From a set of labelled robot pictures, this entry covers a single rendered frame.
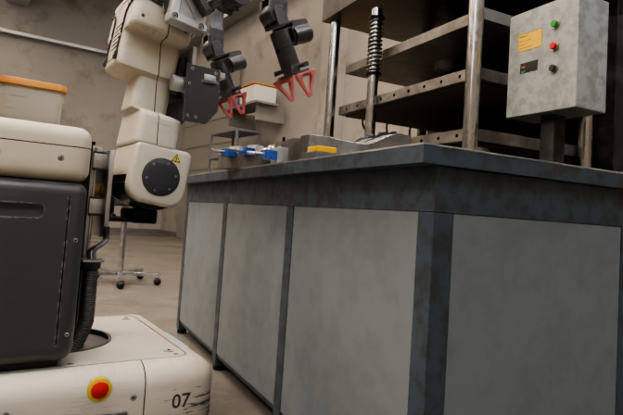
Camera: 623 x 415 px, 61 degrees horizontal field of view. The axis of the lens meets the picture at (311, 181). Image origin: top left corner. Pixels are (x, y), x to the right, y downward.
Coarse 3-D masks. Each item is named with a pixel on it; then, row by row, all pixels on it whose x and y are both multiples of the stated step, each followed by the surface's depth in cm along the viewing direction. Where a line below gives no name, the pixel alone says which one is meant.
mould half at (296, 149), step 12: (276, 144) 179; (288, 144) 170; (300, 144) 162; (312, 144) 158; (324, 144) 160; (336, 144) 162; (348, 144) 164; (360, 144) 166; (372, 144) 168; (384, 144) 170; (396, 144) 172; (408, 144) 174; (288, 156) 170; (300, 156) 162
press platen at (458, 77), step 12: (456, 72) 222; (492, 72) 216; (420, 84) 243; (432, 84) 235; (444, 84) 228; (456, 84) 224; (492, 84) 220; (504, 84) 219; (384, 96) 269; (396, 96) 259; (408, 96) 252; (348, 108) 300; (360, 108) 289
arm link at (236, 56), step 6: (216, 42) 184; (216, 48) 184; (216, 54) 184; (222, 54) 185; (228, 54) 189; (234, 54) 190; (240, 54) 191; (234, 60) 189; (240, 60) 190; (246, 60) 191; (234, 66) 189; (240, 66) 191; (246, 66) 193
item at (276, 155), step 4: (272, 148) 168; (276, 148) 165; (280, 148) 164; (284, 148) 165; (248, 152) 161; (252, 152) 162; (256, 152) 162; (260, 152) 163; (264, 152) 163; (268, 152) 162; (272, 152) 163; (276, 152) 164; (280, 152) 164; (284, 152) 165; (260, 156) 166; (264, 156) 162; (268, 156) 162; (272, 156) 163; (276, 156) 164; (280, 156) 164; (284, 156) 165; (272, 160) 167; (276, 160) 164; (280, 160) 164; (284, 160) 165
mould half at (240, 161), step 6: (240, 156) 190; (258, 156) 183; (222, 162) 198; (228, 162) 195; (234, 162) 193; (240, 162) 190; (246, 162) 187; (252, 162) 185; (258, 162) 182; (264, 162) 183; (270, 162) 184; (222, 168) 197; (228, 168) 195; (234, 168) 193
